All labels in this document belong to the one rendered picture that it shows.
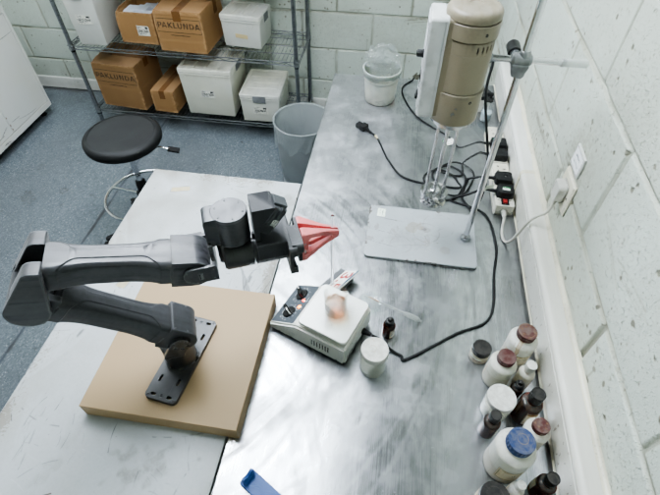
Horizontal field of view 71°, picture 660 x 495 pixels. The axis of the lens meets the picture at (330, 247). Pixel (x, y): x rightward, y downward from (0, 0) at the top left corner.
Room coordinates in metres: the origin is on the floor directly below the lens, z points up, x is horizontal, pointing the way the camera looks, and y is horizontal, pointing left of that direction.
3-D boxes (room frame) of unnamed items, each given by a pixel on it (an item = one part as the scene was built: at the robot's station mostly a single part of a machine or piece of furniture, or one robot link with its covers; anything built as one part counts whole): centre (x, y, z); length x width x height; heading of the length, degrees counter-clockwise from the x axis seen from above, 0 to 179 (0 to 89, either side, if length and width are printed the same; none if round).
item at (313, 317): (0.56, -0.01, 0.98); 0.12 x 0.12 x 0.01; 60
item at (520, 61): (0.90, -0.37, 1.41); 0.25 x 0.11 x 0.05; 81
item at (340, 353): (0.58, 0.01, 0.94); 0.22 x 0.13 x 0.08; 60
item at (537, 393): (0.37, -0.40, 0.95); 0.04 x 0.04 x 0.11
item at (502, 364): (0.45, -0.36, 0.95); 0.06 x 0.06 x 0.10
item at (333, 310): (0.57, -0.01, 1.02); 0.06 x 0.05 x 0.08; 155
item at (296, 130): (2.19, 0.15, 0.22); 0.33 x 0.33 x 0.41
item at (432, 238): (0.87, -0.25, 0.91); 0.30 x 0.20 x 0.01; 81
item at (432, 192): (0.87, -0.26, 1.17); 0.07 x 0.07 x 0.25
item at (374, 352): (0.48, -0.09, 0.94); 0.06 x 0.06 x 0.08
